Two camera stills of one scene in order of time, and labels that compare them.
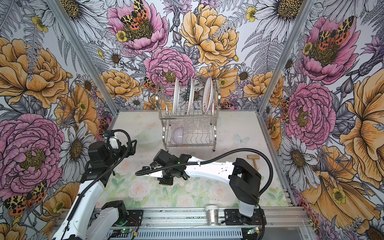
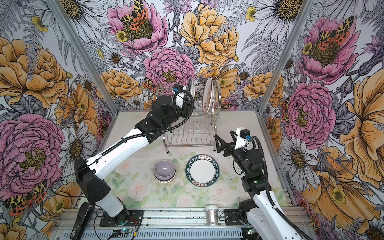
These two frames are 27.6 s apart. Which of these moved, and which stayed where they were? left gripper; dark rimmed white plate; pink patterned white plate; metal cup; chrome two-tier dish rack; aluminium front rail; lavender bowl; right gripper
Moved: left gripper; lavender bowl; right gripper
Stayed: dark rimmed white plate; pink patterned white plate; metal cup; chrome two-tier dish rack; aluminium front rail
